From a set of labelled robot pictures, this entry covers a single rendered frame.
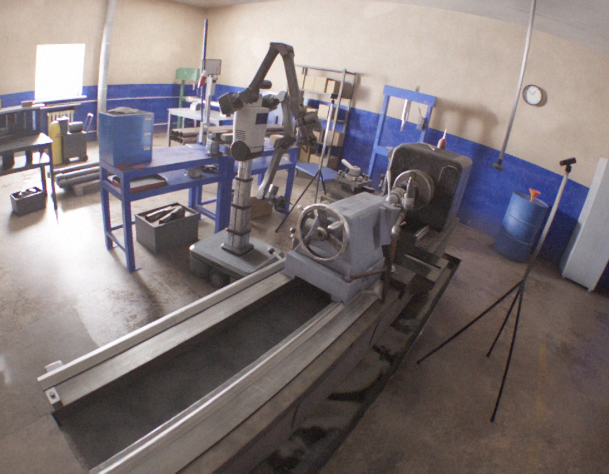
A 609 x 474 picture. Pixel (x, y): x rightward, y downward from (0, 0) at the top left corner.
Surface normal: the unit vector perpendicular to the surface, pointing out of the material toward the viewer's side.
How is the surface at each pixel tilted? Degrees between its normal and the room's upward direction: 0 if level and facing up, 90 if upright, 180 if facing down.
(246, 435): 0
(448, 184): 90
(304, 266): 90
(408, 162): 90
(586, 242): 90
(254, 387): 0
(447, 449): 0
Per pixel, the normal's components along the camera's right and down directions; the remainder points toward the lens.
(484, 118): -0.58, 0.27
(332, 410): 0.16, -0.89
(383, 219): 0.18, 0.27
